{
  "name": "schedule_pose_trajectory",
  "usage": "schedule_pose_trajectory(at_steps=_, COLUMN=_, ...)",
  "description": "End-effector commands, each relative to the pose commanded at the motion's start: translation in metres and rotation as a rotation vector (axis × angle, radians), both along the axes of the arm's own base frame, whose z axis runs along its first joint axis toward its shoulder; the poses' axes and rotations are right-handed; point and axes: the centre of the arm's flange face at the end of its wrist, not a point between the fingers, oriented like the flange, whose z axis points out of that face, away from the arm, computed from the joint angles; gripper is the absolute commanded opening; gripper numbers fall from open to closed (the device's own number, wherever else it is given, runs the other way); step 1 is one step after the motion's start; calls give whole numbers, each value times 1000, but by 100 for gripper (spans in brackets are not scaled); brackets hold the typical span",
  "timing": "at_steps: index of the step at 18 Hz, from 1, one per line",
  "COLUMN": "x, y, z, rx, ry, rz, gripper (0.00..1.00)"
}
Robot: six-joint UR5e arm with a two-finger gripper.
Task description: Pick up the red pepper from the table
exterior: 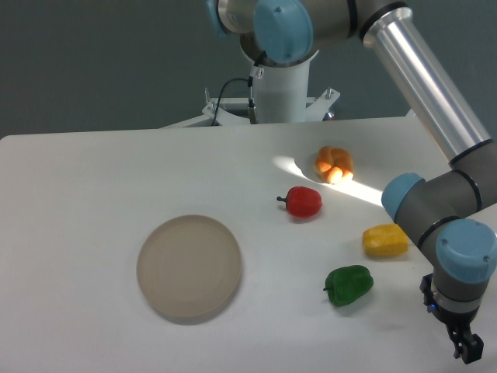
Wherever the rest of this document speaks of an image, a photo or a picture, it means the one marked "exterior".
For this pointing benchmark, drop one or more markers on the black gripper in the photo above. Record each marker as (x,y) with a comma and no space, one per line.
(455,303)

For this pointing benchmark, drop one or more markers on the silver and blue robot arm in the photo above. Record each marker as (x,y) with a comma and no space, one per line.
(436,214)

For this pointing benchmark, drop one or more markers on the yellow bell pepper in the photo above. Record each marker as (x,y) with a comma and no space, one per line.
(385,240)

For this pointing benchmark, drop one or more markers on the green bell pepper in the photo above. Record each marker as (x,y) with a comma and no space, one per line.
(345,285)

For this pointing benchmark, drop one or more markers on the red bell pepper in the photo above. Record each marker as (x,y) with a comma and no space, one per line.
(302,202)

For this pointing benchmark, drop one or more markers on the orange bread croissant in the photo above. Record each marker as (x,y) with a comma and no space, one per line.
(334,165)

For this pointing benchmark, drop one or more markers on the beige round plate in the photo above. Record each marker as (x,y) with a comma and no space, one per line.
(189,268)

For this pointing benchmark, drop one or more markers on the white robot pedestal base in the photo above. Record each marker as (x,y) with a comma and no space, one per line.
(270,95)

